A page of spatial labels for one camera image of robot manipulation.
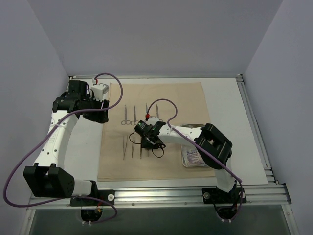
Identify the front aluminium rail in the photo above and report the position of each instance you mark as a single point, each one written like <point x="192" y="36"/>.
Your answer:
<point x="192" y="196"/>

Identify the metal instrument tray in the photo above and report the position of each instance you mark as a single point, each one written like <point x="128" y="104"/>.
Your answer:
<point x="202" y="166"/>

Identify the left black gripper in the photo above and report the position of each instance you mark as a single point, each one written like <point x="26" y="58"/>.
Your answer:
<point x="98" y="113"/>

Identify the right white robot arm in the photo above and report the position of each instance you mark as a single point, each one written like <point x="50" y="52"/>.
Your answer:
<point x="213" y="146"/>

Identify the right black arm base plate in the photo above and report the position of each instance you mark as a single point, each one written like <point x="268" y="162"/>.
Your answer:
<point x="217" y="196"/>

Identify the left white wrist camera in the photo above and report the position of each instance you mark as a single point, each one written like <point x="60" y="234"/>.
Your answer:
<point x="99" y="90"/>

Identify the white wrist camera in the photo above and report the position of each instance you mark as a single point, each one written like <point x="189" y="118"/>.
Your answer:
<point x="99" y="90"/>
<point x="149" y="119"/>

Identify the purple printed sterile packet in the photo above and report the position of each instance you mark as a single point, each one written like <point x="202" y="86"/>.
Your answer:
<point x="191" y="157"/>

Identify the surgical scissors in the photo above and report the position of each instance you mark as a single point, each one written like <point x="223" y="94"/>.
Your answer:
<point x="125" y="121"/>

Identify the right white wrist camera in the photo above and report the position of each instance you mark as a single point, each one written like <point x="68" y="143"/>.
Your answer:
<point x="149" y="119"/>

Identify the right side aluminium rail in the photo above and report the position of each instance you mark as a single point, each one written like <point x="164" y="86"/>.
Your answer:
<point x="256" y="131"/>

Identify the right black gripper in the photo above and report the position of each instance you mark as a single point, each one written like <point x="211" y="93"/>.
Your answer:
<point x="148" y="143"/>

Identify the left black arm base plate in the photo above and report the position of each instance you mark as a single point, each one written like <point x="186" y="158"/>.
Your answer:
<point x="102" y="197"/>

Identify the surgical forceps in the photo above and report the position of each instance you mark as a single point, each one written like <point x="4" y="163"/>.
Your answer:
<point x="125" y="143"/>

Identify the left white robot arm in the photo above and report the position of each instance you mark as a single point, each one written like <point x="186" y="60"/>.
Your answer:
<point x="47" y="177"/>

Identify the beige cloth wrap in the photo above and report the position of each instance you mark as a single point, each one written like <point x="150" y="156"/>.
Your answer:
<point x="185" y="100"/>

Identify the aluminium rail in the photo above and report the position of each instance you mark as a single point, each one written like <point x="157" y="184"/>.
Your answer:
<point x="192" y="196"/>
<point x="256" y="131"/>

